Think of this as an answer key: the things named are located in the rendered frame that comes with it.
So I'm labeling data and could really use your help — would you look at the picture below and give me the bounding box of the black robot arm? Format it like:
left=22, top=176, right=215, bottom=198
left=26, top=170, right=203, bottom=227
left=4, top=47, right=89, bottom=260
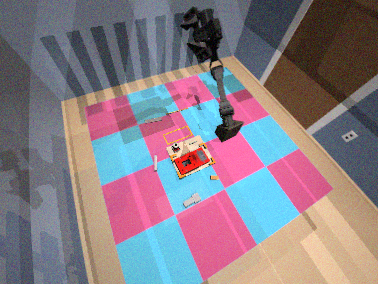
left=199, top=9, right=236, bottom=127

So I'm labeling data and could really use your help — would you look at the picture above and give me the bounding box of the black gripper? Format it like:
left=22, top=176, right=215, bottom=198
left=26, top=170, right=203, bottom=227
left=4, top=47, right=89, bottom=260
left=180, top=7, right=213, bottom=63

